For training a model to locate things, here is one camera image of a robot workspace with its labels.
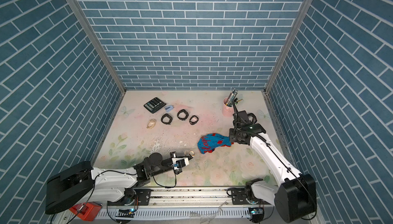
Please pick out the gold watch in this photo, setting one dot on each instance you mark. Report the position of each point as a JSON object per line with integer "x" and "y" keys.
{"x": 151, "y": 124}
{"x": 189, "y": 153}

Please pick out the light blue stapler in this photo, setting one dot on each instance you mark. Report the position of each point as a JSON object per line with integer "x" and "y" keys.
{"x": 169, "y": 108}

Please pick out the red blue towel cloth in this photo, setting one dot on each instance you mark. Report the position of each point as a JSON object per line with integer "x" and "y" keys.
{"x": 209, "y": 142}

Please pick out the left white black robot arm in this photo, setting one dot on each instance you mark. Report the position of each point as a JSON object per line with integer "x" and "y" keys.
{"x": 83, "y": 183}

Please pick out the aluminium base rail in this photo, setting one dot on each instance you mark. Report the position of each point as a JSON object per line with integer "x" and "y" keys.
{"x": 185, "y": 203}

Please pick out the black desktop calculator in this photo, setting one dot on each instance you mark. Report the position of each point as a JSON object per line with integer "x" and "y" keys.
{"x": 154, "y": 105}

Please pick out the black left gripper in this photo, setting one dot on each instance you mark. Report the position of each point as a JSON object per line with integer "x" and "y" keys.
{"x": 173, "y": 156}

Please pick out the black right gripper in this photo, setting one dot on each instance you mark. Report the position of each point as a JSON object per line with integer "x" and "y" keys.
{"x": 231, "y": 134}

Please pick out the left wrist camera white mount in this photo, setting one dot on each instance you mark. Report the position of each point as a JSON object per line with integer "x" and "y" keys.
{"x": 178, "y": 163}

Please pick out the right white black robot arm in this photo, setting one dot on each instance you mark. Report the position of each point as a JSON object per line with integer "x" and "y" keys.
{"x": 294, "y": 195}

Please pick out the red box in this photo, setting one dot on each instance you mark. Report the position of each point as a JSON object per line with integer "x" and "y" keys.
{"x": 86, "y": 212}

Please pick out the pens in cup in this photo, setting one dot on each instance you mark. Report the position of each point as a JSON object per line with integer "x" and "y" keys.
{"x": 232, "y": 98}

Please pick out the pink pen holder cup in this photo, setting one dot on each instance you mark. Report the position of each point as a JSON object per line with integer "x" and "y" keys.
{"x": 227, "y": 111}

